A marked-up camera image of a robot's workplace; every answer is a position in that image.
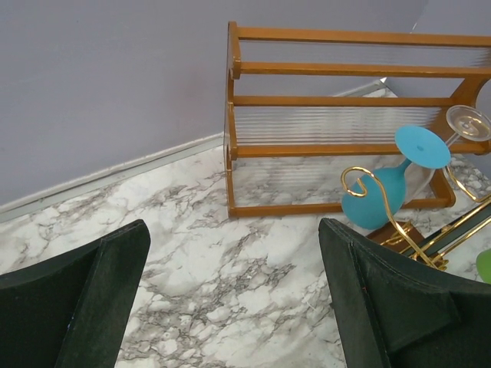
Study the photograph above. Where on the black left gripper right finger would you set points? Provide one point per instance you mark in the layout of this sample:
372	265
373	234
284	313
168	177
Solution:
392	311

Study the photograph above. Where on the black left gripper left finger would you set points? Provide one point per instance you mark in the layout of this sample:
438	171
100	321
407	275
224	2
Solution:
72	310

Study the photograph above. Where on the gold wire wine glass rack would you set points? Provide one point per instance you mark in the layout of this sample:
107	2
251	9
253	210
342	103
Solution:
405	238

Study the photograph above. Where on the green plastic wine glass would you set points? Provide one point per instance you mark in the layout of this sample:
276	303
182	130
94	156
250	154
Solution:
483	265

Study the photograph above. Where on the light blue plastic wine glass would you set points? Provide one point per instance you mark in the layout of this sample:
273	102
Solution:
385	190

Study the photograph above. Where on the clear wine glass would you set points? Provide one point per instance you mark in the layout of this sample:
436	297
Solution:
466	122

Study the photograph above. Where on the wooden two-tier shelf rack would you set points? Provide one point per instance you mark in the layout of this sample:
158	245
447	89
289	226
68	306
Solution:
301	105

